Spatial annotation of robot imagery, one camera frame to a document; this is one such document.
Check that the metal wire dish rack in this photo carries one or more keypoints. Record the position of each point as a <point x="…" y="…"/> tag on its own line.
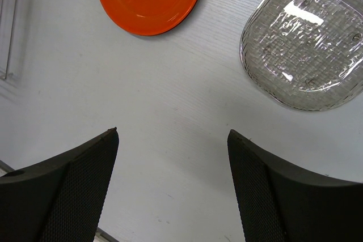
<point x="9" y="9"/>

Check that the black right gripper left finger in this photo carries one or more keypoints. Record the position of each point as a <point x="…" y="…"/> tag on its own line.
<point x="61" y="198"/>

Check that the black plate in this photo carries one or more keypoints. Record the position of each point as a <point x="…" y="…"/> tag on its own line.
<point x="185" y="23"/>

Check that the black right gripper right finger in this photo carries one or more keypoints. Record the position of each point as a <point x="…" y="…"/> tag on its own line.
<point x="280" y="201"/>

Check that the clear ribbed glass plate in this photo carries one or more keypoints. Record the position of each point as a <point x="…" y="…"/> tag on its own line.
<point x="306" y="54"/>

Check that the aluminium table frame rail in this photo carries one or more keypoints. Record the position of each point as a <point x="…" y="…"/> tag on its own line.
<point x="102" y="236"/>

